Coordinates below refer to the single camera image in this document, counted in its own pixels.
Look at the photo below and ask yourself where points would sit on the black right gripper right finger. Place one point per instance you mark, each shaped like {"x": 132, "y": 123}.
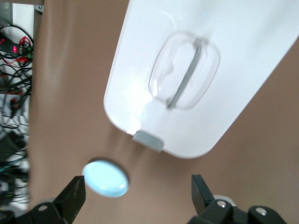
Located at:
{"x": 201, "y": 196}

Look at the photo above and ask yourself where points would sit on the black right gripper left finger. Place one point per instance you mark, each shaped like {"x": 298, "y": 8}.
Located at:
{"x": 72, "y": 198}

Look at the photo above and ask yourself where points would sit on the grey box latch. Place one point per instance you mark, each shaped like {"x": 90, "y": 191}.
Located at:
{"x": 148, "y": 140}

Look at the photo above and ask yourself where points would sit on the white lidded storage box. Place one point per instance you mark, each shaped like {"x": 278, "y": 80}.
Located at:
{"x": 140, "y": 70}

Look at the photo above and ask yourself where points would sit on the grey electrical box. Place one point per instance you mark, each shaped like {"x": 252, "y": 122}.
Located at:
{"x": 5, "y": 11}

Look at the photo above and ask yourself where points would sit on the light blue round plate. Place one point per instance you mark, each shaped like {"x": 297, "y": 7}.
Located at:
{"x": 105, "y": 179}

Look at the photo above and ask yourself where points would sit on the black device red light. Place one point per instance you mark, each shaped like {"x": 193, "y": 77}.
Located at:
{"x": 12, "y": 48}

